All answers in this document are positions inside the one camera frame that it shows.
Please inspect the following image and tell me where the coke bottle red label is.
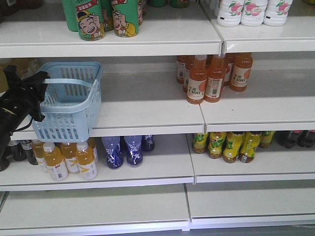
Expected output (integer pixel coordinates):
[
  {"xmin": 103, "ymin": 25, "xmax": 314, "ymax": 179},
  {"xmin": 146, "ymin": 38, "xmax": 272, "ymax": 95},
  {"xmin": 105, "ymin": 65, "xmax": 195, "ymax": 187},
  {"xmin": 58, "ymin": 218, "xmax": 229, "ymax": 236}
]
[
  {"xmin": 279, "ymin": 130, "xmax": 302, "ymax": 148},
  {"xmin": 298, "ymin": 130, "xmax": 315, "ymax": 148}
]

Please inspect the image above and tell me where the pale green juice bottle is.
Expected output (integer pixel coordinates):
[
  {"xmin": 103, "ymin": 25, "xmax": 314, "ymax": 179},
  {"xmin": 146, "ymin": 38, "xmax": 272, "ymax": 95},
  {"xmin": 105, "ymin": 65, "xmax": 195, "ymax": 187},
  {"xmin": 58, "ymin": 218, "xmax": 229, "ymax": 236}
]
[{"xmin": 0, "ymin": 58, "xmax": 40, "ymax": 91}]

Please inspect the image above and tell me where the yellow lemon tea bottle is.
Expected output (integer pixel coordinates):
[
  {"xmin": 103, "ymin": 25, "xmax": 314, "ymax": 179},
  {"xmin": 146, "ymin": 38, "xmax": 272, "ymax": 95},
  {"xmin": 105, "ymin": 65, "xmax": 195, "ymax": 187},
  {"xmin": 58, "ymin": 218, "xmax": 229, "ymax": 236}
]
[
  {"xmin": 259, "ymin": 131, "xmax": 276, "ymax": 148},
  {"xmin": 222, "ymin": 131, "xmax": 245, "ymax": 163},
  {"xmin": 208, "ymin": 132, "xmax": 227, "ymax": 159},
  {"xmin": 238, "ymin": 131, "xmax": 262, "ymax": 163},
  {"xmin": 192, "ymin": 132, "xmax": 209, "ymax": 153}
]

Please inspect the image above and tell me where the light blue plastic basket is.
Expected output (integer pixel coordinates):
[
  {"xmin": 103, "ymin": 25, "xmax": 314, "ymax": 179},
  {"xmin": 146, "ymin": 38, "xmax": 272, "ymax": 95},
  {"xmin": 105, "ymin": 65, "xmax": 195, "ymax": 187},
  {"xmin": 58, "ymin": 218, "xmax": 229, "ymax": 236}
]
[{"xmin": 32, "ymin": 61, "xmax": 103, "ymax": 143}]

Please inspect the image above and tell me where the green cartoon can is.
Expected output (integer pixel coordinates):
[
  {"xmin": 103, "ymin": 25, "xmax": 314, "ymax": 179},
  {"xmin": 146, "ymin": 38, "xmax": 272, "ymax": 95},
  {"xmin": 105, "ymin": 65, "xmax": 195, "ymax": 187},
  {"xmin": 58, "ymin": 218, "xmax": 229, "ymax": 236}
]
[
  {"xmin": 62, "ymin": 0, "xmax": 105, "ymax": 41},
  {"xmin": 111, "ymin": 0, "xmax": 139, "ymax": 37}
]

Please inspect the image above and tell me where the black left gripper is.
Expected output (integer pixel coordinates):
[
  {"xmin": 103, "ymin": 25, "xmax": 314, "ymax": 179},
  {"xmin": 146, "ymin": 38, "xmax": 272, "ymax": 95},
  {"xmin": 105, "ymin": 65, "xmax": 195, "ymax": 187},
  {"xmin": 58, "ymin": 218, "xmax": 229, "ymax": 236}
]
[{"xmin": 0, "ymin": 71, "xmax": 49, "ymax": 122}]

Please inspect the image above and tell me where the blue sports drink bottle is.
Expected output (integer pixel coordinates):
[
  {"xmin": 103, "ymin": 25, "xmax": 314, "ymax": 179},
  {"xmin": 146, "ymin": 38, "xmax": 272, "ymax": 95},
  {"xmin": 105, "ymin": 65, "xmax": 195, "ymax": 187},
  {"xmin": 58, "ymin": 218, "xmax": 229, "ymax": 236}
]
[
  {"xmin": 124, "ymin": 135, "xmax": 143, "ymax": 166},
  {"xmin": 142, "ymin": 135, "xmax": 155, "ymax": 152},
  {"xmin": 101, "ymin": 136, "xmax": 123, "ymax": 169}
]

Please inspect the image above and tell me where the orange C100 drink bottle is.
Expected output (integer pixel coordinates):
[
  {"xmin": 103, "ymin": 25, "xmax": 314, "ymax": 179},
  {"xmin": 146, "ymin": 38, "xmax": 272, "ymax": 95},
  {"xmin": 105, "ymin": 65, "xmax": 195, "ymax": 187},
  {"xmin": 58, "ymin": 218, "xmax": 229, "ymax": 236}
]
[
  {"xmin": 229, "ymin": 52, "xmax": 253, "ymax": 91},
  {"xmin": 204, "ymin": 55, "xmax": 225, "ymax": 103},
  {"xmin": 187, "ymin": 55, "xmax": 207, "ymax": 104}
]

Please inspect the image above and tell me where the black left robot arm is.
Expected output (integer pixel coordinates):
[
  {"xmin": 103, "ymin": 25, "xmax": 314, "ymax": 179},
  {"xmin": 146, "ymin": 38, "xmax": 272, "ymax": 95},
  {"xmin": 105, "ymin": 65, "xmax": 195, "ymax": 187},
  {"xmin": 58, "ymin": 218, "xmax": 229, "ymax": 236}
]
[{"xmin": 0, "ymin": 66, "xmax": 49, "ymax": 171}]

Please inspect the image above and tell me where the dark tea bottle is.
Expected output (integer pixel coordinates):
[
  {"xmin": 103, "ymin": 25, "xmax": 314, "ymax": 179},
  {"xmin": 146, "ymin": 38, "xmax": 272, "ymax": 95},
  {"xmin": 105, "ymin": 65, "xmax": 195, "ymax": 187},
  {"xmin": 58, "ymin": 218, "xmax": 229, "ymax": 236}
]
[
  {"xmin": 8, "ymin": 140, "xmax": 26, "ymax": 161},
  {"xmin": 20, "ymin": 140, "xmax": 38, "ymax": 165}
]

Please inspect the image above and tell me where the white peach drink bottle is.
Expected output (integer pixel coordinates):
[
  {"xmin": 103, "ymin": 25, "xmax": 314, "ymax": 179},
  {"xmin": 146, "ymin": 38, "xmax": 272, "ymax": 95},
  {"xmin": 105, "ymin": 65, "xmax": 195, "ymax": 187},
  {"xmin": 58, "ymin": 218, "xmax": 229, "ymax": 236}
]
[
  {"xmin": 217, "ymin": 0, "xmax": 244, "ymax": 27},
  {"xmin": 263, "ymin": 0, "xmax": 292, "ymax": 27},
  {"xmin": 241, "ymin": 0, "xmax": 268, "ymax": 27}
]

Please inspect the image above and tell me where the orange juice bottle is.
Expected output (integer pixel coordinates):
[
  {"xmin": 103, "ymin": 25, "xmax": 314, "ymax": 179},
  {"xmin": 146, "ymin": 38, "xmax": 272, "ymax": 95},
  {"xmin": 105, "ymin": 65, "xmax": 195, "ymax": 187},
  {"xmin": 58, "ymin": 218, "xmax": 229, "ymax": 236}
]
[
  {"xmin": 32, "ymin": 140, "xmax": 48, "ymax": 173},
  {"xmin": 76, "ymin": 141, "xmax": 97, "ymax": 180},
  {"xmin": 61, "ymin": 143, "xmax": 80, "ymax": 174},
  {"xmin": 43, "ymin": 143, "xmax": 68, "ymax": 181}
]

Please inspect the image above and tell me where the white left shelf unit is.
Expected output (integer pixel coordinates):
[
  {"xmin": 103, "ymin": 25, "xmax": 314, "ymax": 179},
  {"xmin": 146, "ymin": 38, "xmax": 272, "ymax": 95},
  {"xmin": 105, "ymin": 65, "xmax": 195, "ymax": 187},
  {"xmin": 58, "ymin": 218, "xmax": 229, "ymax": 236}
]
[{"xmin": 0, "ymin": 0, "xmax": 223, "ymax": 236}]

